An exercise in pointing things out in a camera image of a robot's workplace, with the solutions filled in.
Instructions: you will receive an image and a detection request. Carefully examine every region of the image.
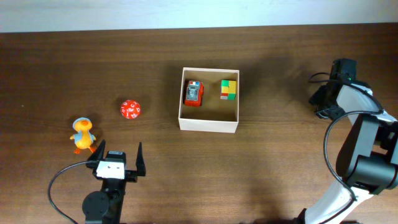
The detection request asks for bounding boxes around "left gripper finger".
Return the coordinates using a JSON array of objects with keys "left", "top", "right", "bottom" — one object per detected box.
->
[
  {"left": 88, "top": 139, "right": 106, "bottom": 161},
  {"left": 136, "top": 142, "right": 146, "bottom": 171}
]

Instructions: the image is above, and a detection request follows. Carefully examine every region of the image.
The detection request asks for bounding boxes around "red toy car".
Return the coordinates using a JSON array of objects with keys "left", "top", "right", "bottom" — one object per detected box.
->
[{"left": 184, "top": 80, "right": 204, "bottom": 107}]

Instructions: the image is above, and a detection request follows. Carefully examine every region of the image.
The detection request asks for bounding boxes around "colourful puzzle cube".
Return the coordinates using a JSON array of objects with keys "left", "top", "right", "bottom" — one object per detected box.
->
[{"left": 220, "top": 80, "right": 237, "bottom": 100}]

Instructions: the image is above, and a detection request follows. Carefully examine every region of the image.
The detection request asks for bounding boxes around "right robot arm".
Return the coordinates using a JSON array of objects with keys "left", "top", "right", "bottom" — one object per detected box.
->
[{"left": 294, "top": 58, "right": 397, "bottom": 224}]

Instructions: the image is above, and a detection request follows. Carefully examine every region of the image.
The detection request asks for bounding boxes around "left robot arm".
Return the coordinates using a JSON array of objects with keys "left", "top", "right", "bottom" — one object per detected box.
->
[{"left": 82, "top": 141, "right": 146, "bottom": 224}]

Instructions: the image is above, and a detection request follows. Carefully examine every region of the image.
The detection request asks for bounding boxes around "orange plush duck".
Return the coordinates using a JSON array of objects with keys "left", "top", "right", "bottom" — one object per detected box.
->
[{"left": 70, "top": 117, "right": 96, "bottom": 154}]

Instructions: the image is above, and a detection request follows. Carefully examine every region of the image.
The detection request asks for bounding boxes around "red letter ball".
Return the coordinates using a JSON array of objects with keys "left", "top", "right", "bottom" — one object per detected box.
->
[{"left": 120, "top": 100, "right": 141, "bottom": 119}]

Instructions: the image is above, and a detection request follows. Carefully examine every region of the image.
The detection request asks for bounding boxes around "white cardboard box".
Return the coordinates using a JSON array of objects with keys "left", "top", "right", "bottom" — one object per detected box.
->
[{"left": 178, "top": 67, "right": 239, "bottom": 133}]

